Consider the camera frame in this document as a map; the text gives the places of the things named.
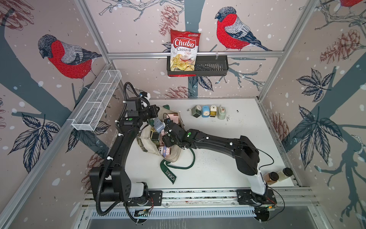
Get canvas tote bag green handles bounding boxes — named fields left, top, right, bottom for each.
left=137, top=105, right=196, bottom=184

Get yellow sharpener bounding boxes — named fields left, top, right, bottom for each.
left=210, top=105, right=217, bottom=117

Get pale green sharpener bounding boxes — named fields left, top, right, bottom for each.
left=217, top=106, right=226, bottom=120

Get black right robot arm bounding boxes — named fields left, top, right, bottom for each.
left=163, top=119, right=276, bottom=207

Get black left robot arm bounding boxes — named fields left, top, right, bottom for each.
left=89, top=82, right=160, bottom=216

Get grey blue sharpener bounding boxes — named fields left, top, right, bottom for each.
left=153, top=117, right=165, bottom=134

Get pink square sharpener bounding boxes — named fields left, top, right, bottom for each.
left=168, top=114, right=180, bottom=124

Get pink face sharpener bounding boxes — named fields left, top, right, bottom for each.
left=158, top=146, right=171, bottom=158

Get small black square sharpener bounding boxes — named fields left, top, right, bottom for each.
left=151, top=132, right=160, bottom=142

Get red cassava chips bag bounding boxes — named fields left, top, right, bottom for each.
left=167, top=30, right=201, bottom=77

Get brown spice jar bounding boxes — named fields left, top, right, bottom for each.
left=263, top=172, right=279, bottom=185

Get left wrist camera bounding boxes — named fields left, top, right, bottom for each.
left=139, top=91, right=151, bottom=100

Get white wire mesh basket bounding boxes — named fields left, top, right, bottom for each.
left=71, top=70, right=122, bottom=131

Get black wall basket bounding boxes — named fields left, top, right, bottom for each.
left=166, top=55, right=229, bottom=77

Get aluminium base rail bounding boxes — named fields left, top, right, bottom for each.
left=82, top=187, right=315, bottom=219

